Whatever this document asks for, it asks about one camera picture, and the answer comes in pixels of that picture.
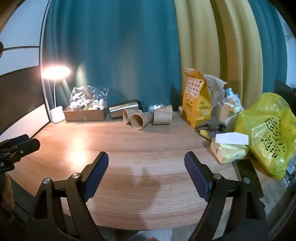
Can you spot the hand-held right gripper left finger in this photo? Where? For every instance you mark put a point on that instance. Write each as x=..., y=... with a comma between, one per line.
x=98, y=171

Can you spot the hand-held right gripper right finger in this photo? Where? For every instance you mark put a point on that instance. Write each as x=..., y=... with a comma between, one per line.
x=196, y=172

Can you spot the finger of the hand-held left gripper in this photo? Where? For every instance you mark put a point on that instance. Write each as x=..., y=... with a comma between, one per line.
x=19, y=138
x=25, y=146

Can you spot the brown paper cup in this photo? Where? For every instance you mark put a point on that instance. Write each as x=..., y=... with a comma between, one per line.
x=128, y=114
x=161, y=118
x=138, y=121

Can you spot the stainless steel cup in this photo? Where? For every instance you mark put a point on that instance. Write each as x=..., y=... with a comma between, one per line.
x=123, y=107

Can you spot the yellow tissue pack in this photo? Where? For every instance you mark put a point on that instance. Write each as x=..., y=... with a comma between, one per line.
x=229, y=151

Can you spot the white desk lamp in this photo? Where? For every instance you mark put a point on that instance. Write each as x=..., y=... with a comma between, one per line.
x=57, y=114

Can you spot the grey cloth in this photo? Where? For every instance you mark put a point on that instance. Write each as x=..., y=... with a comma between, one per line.
x=209, y=125

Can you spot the brown cardboard box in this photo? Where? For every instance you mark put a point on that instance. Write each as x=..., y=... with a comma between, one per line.
x=85, y=115

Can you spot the white woven basket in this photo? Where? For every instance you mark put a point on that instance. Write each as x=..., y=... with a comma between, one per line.
x=227, y=118

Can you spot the yellow paper bag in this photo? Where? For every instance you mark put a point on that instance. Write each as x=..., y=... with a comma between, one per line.
x=195, y=102

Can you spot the clear bag of small toys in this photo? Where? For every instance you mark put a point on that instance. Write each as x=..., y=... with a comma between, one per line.
x=89, y=98

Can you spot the clear plastic container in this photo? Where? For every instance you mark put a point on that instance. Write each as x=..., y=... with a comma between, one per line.
x=155, y=107

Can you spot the yellow plastic bag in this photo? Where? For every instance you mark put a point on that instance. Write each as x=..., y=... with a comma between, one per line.
x=266, y=132

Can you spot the packets in basket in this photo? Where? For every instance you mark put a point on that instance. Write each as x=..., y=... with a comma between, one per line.
x=232, y=99

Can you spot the white paper bag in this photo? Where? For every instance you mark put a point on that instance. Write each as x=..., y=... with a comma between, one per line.
x=215, y=89

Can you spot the teal curtain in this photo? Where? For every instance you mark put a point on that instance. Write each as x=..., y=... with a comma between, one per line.
x=115, y=53

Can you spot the yellow curtain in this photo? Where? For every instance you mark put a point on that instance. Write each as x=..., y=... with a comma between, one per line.
x=215, y=41

